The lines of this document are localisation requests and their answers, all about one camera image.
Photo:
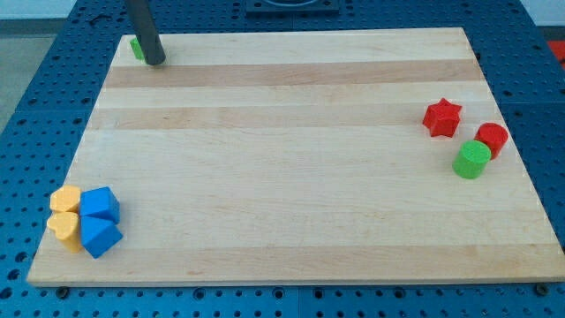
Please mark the dark grey robot arm rod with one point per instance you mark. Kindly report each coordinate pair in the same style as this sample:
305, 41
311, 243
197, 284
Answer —
145, 30

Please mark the red star block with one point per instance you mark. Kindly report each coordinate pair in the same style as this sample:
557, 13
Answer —
442, 118

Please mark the blue cube block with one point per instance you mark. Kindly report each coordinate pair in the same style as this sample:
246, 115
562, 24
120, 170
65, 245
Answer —
100, 203

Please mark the green block behind rod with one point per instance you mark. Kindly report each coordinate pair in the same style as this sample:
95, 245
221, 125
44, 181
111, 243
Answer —
136, 49

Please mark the green cylinder block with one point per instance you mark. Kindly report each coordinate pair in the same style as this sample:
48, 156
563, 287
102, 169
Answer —
471, 160

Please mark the blue triangle block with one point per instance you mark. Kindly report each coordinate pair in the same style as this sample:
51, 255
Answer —
98, 235

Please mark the red cylinder block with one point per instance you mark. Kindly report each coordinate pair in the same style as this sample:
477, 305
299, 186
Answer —
494, 136

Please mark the yellow pentagon block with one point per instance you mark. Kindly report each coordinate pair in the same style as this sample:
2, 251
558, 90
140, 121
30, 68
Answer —
65, 199

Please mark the yellow heart block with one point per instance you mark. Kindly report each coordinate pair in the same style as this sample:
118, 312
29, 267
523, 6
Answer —
66, 228

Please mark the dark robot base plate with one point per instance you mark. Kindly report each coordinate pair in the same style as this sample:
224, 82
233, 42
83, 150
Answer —
265, 6

